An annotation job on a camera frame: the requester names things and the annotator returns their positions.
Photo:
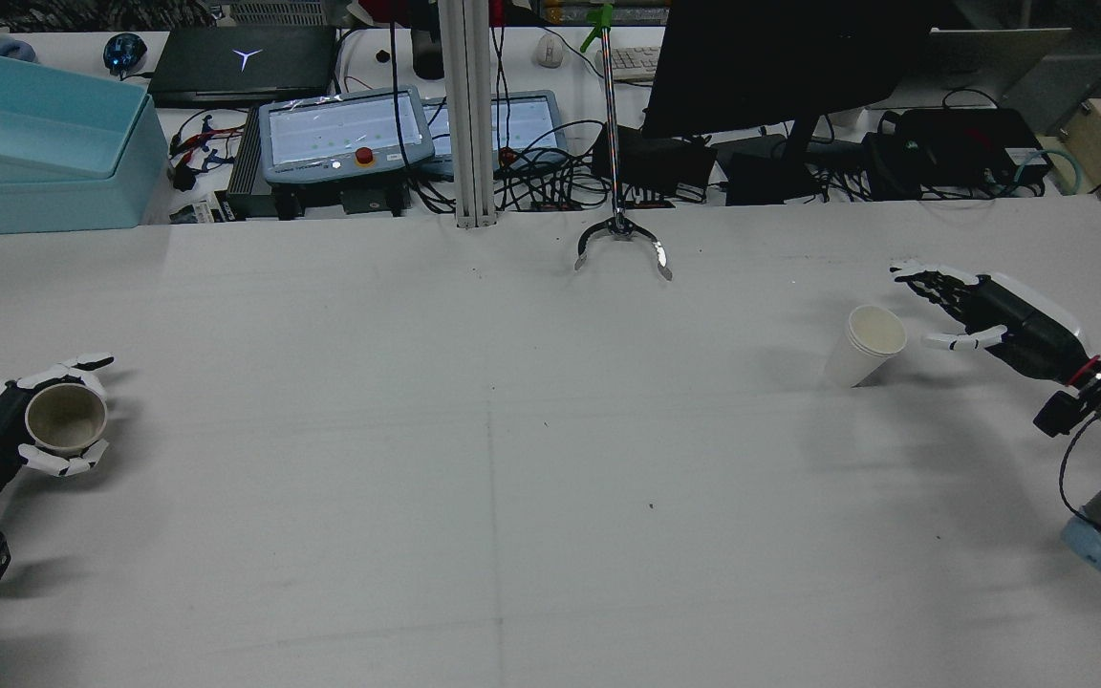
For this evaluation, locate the light blue plastic bin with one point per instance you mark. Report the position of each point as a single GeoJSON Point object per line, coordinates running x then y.
{"type": "Point", "coordinates": [34, 153]}

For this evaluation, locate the white keyboard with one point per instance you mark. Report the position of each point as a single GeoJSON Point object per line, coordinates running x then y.
{"type": "Point", "coordinates": [641, 62]}

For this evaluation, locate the black ribbed device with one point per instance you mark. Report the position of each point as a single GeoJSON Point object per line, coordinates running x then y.
{"type": "Point", "coordinates": [247, 177]}

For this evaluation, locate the black laptop with Y logo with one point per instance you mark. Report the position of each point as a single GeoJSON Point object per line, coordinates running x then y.
{"type": "Point", "coordinates": [245, 67]}

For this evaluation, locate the blue gaming mouse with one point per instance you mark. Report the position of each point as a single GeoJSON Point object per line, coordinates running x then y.
{"type": "Point", "coordinates": [124, 53]}

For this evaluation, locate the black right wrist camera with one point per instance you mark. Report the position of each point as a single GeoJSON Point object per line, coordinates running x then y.
{"type": "Point", "coordinates": [1059, 413]}

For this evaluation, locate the metal reacher grabber tool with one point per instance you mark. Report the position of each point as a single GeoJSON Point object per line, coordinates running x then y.
{"type": "Point", "coordinates": [614, 143]}

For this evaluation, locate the black power adapter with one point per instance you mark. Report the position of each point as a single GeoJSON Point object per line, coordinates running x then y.
{"type": "Point", "coordinates": [770, 177]}

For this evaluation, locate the black power brick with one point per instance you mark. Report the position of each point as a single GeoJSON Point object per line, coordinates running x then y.
{"type": "Point", "coordinates": [656, 158]}

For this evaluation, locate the paper cup with brownish inside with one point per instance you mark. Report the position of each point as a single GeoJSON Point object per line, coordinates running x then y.
{"type": "Point", "coordinates": [65, 420]}

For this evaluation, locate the black bottle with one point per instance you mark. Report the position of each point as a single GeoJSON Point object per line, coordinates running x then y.
{"type": "Point", "coordinates": [427, 43]}

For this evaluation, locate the white paper cup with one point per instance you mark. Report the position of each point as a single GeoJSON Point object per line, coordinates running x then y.
{"type": "Point", "coordinates": [861, 355]}

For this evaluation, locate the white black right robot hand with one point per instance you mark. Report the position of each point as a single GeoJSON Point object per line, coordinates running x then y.
{"type": "Point", "coordinates": [1028, 330]}

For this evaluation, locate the black monitor stand pole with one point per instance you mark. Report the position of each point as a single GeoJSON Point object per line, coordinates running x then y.
{"type": "Point", "coordinates": [804, 148]}

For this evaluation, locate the teach pendant behind post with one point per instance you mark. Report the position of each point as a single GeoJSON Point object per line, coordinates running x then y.
{"type": "Point", "coordinates": [531, 124]}

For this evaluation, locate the white computer mouse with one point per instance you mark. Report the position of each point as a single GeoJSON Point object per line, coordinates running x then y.
{"type": "Point", "coordinates": [550, 50]}

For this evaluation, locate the black Huawei monitor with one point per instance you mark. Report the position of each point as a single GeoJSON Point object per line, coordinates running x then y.
{"type": "Point", "coordinates": [780, 57]}

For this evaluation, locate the black adapter with orange sockets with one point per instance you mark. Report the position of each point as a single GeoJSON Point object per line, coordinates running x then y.
{"type": "Point", "coordinates": [654, 203]}
{"type": "Point", "coordinates": [565, 204]}

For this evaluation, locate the teach pendant with red button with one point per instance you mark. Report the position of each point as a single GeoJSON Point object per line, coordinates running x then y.
{"type": "Point", "coordinates": [345, 134]}

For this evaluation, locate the aluminium profile post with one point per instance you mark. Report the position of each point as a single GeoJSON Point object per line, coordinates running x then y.
{"type": "Point", "coordinates": [469, 115]}

